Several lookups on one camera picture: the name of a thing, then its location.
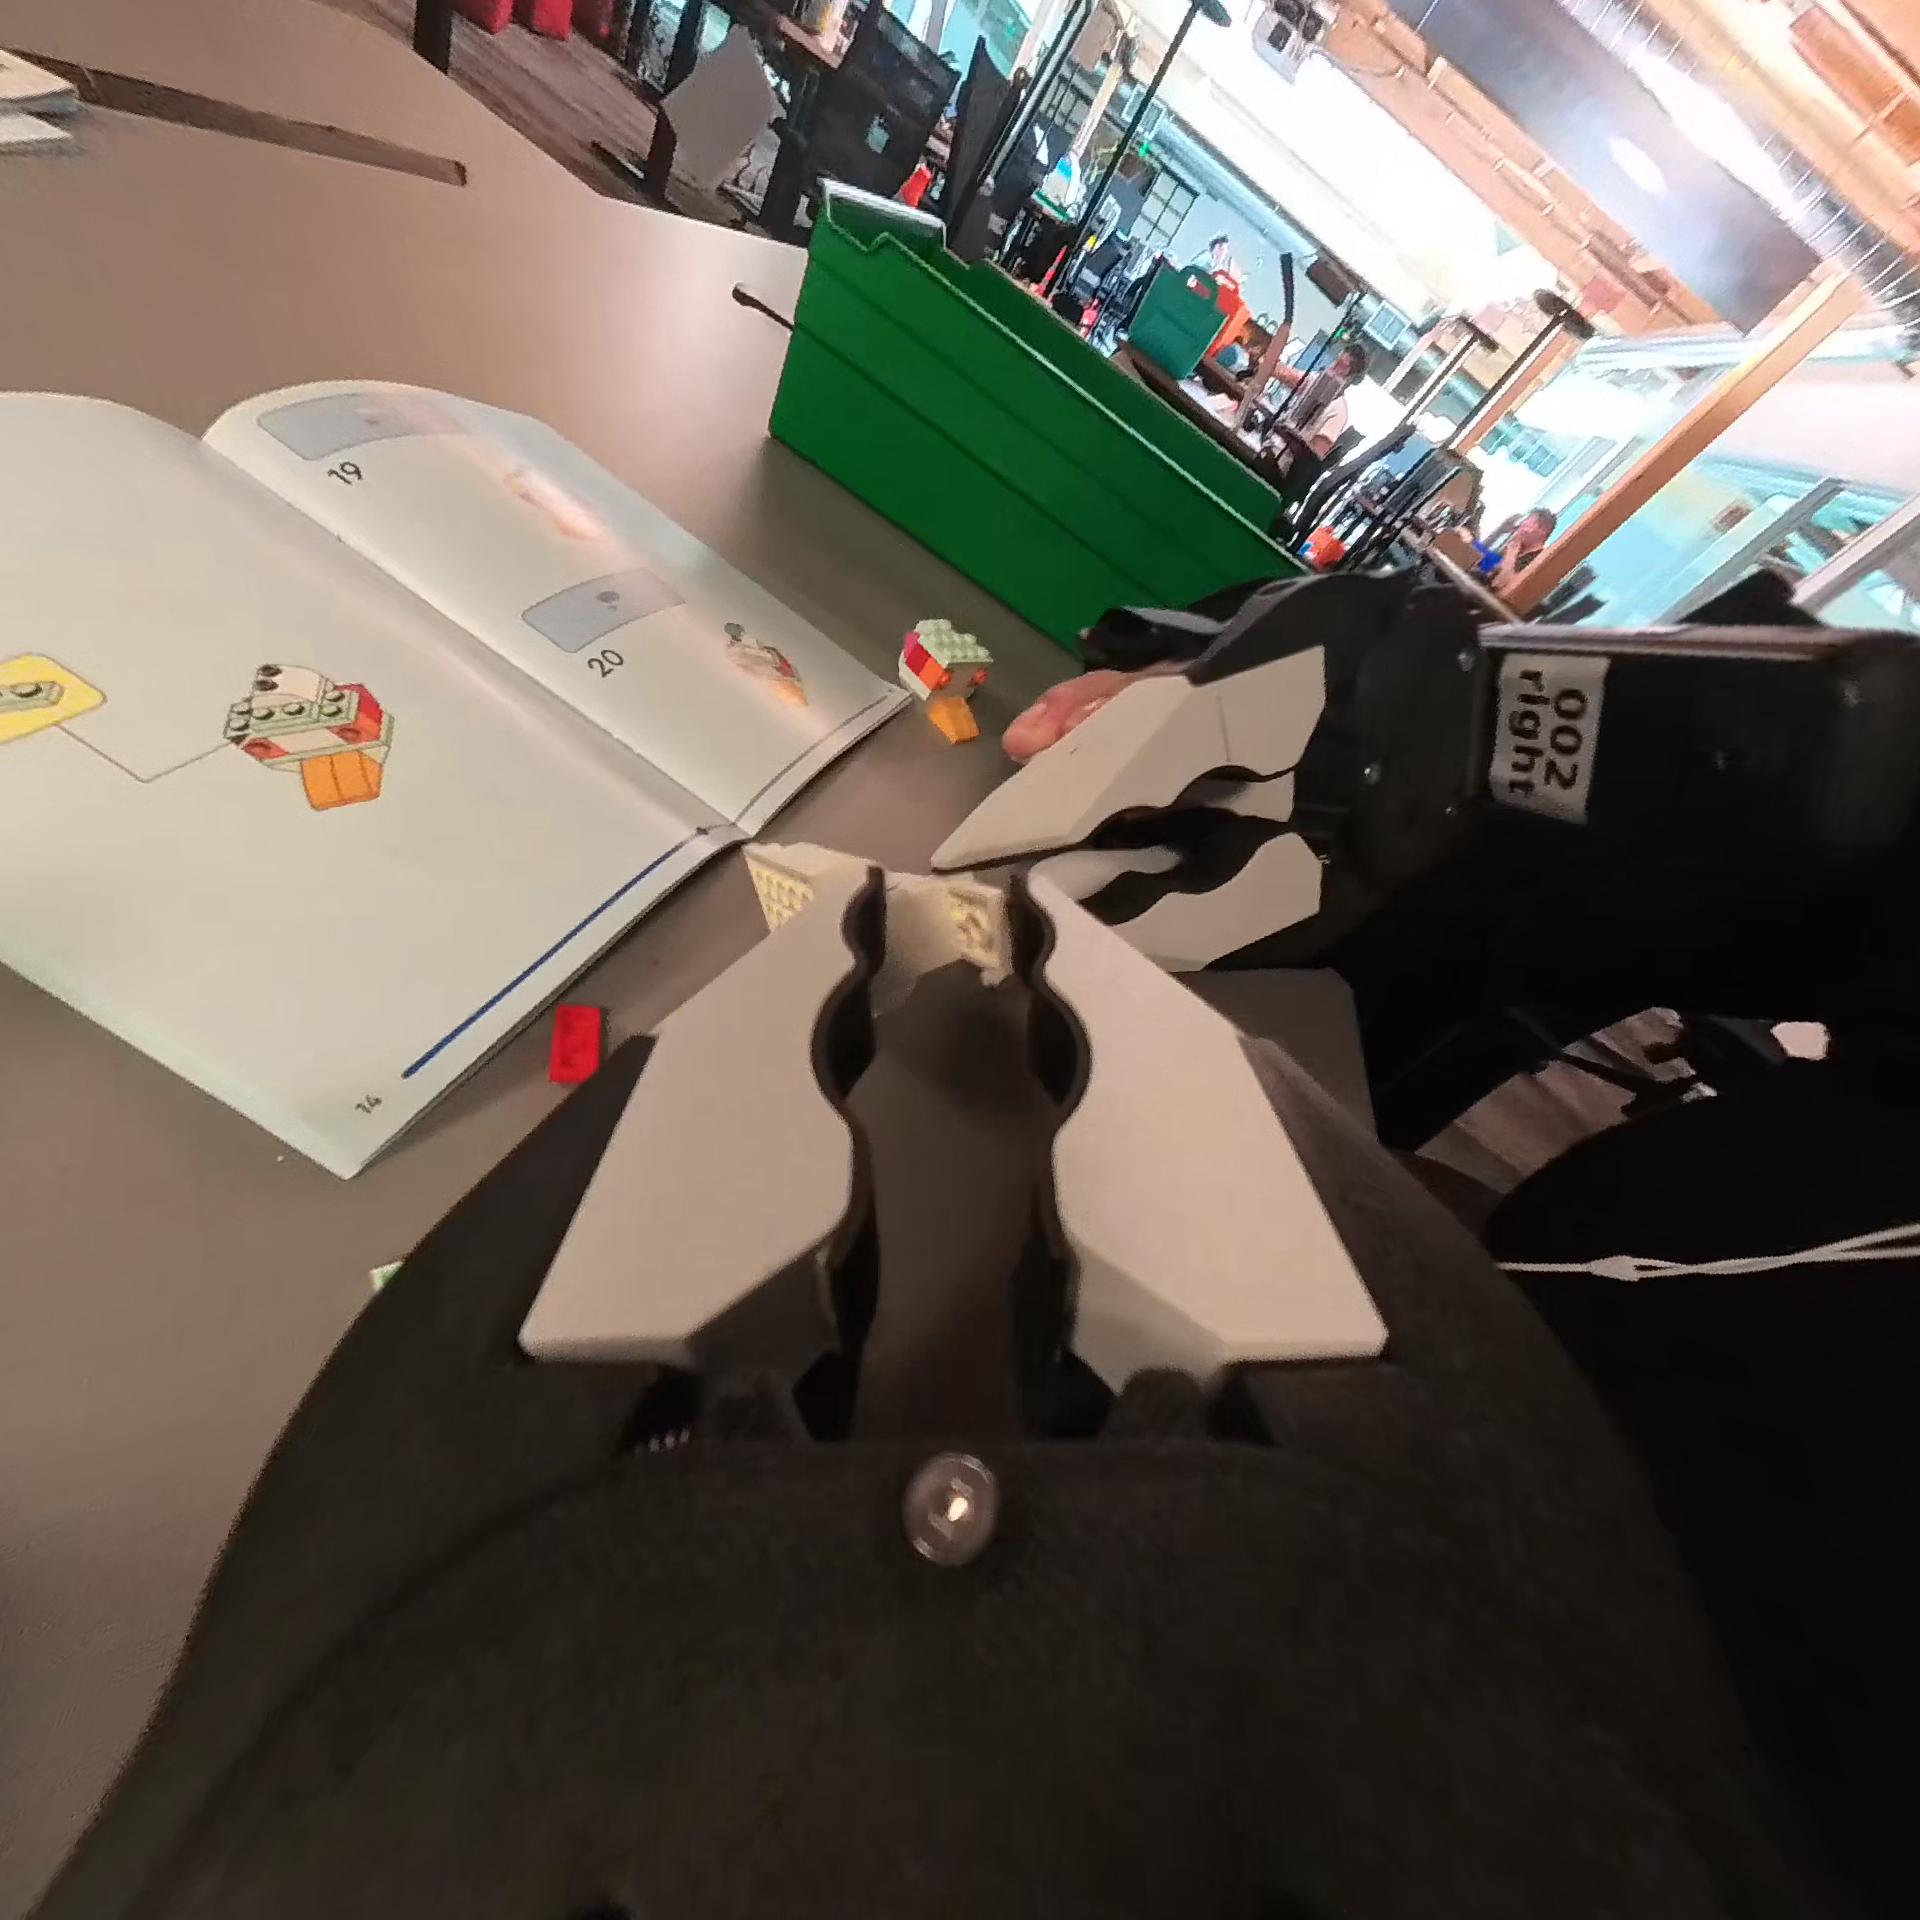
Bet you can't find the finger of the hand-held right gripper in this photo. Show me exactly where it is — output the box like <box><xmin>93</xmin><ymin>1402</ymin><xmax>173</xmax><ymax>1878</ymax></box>
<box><xmin>1067</xmin><ymin>829</ymin><xmax>1325</xmax><ymax>970</ymax></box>
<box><xmin>929</xmin><ymin>660</ymin><xmax>1332</xmax><ymax>875</ymax></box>

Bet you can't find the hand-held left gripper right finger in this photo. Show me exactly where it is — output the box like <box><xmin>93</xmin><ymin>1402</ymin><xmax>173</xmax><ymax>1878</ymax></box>
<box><xmin>1007</xmin><ymin>875</ymin><xmax>1392</xmax><ymax>1438</ymax></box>

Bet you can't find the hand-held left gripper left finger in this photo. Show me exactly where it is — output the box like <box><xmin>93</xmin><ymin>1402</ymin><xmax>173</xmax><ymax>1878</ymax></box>
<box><xmin>516</xmin><ymin>867</ymin><xmax>890</xmax><ymax>1438</ymax></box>

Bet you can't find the small lego bird model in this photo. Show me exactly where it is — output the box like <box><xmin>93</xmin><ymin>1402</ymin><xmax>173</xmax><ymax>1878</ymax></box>
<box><xmin>898</xmin><ymin>618</ymin><xmax>997</xmax><ymax>746</ymax></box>

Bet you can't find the long white lego assembly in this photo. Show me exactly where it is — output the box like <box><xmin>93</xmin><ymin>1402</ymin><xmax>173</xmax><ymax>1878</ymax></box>
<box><xmin>745</xmin><ymin>843</ymin><xmax>1011</xmax><ymax>985</ymax></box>

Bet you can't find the green plastic bin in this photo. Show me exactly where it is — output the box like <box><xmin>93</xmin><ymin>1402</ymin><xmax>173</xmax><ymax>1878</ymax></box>
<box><xmin>767</xmin><ymin>179</ymin><xmax>1311</xmax><ymax>655</ymax></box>

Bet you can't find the person's right forearm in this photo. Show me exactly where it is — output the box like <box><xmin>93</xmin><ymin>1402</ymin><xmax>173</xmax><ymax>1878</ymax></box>
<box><xmin>1335</xmin><ymin>816</ymin><xmax>1920</xmax><ymax>1159</ymax></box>

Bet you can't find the open lego instruction booklet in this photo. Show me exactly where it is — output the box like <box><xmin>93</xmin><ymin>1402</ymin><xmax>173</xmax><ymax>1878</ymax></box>
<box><xmin>0</xmin><ymin>380</ymin><xmax>913</xmax><ymax>1183</ymax></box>

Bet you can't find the person's right hand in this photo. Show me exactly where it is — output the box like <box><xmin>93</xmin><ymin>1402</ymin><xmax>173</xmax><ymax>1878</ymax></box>
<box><xmin>1000</xmin><ymin>669</ymin><xmax>1121</xmax><ymax>764</ymax></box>

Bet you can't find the green storage crate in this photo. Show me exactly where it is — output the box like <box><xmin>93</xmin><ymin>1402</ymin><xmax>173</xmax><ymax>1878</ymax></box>
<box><xmin>1126</xmin><ymin>262</ymin><xmax>1230</xmax><ymax>362</ymax></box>

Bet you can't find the white board panel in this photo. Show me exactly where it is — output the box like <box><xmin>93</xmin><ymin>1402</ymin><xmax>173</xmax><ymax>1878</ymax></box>
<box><xmin>656</xmin><ymin>25</ymin><xmax>785</xmax><ymax>199</ymax></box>

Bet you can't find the white earphone cable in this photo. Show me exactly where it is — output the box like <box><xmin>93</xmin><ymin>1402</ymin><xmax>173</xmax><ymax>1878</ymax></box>
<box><xmin>1501</xmin><ymin>1221</ymin><xmax>1920</xmax><ymax>1280</ymax></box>

